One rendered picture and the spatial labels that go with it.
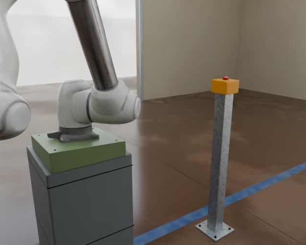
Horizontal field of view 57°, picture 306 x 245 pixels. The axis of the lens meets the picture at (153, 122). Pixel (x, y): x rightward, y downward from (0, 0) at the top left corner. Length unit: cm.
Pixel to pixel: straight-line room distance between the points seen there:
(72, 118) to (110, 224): 54
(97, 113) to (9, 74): 61
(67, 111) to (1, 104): 72
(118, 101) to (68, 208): 51
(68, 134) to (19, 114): 73
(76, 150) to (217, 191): 110
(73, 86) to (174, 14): 543
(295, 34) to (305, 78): 99
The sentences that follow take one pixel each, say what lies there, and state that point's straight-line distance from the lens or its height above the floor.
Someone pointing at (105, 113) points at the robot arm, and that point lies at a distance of 124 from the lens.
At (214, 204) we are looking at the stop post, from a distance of 207.
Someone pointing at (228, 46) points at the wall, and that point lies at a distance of 785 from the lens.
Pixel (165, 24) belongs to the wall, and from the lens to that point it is 646.
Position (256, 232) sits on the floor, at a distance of 228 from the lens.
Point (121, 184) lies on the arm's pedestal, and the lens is 140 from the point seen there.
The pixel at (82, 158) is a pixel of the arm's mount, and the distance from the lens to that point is 125.
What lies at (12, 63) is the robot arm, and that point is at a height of 127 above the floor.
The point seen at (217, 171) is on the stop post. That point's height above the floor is 48.
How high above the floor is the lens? 133
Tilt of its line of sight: 17 degrees down
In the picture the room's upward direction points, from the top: straight up
